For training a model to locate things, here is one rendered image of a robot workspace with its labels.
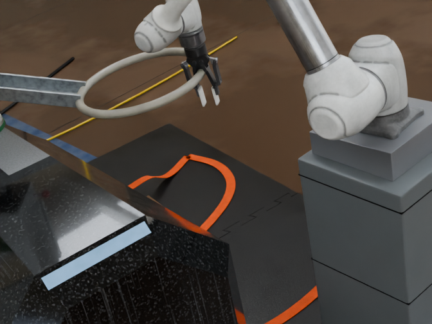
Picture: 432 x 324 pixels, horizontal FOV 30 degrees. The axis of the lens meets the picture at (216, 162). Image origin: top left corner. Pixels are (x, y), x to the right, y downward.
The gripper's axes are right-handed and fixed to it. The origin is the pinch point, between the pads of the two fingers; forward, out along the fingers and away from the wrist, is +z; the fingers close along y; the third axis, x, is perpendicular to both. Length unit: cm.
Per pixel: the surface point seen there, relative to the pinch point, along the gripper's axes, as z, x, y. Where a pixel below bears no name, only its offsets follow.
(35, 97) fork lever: -15, 16, 57
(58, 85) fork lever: -13, 4, 54
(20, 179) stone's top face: -3, 50, 51
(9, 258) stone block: -1, 88, 35
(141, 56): -9.9, -19.3, 30.0
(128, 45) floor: 85, -260, 159
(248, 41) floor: 91, -254, 67
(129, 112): -10.0, 25.2, 18.3
